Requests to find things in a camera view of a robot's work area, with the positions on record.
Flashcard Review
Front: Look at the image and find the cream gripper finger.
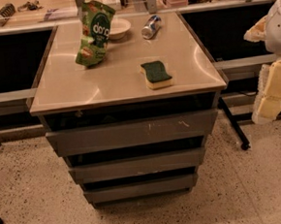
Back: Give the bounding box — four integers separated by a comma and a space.
252, 58, 281, 124
243, 16, 266, 43

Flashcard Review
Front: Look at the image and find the grey top drawer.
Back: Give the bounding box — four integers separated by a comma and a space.
47, 110, 217, 157

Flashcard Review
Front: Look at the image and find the grey drawer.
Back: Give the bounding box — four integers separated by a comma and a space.
47, 110, 217, 157
69, 147, 205, 184
83, 174, 198, 204

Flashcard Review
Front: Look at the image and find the grey middle drawer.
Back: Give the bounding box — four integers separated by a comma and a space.
69, 147, 205, 184

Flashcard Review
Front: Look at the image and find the grey drawer cabinet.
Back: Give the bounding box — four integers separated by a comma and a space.
29, 12, 226, 193

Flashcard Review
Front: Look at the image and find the grey bottom drawer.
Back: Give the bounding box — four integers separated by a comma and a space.
83, 174, 198, 204

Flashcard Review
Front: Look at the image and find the black table leg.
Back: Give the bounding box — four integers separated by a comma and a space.
218, 98, 250, 150

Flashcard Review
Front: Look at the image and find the silver soda can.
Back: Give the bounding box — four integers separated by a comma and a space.
141, 15, 162, 40

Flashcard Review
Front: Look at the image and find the green yellow sponge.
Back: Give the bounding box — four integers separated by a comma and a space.
140, 61, 173, 89

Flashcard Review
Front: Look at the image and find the white bowl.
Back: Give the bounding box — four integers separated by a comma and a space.
109, 18, 131, 40

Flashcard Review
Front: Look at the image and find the green chip bag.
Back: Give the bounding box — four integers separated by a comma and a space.
76, 0, 115, 68

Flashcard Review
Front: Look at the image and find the black coiled cable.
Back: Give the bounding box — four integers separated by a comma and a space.
0, 2, 17, 19

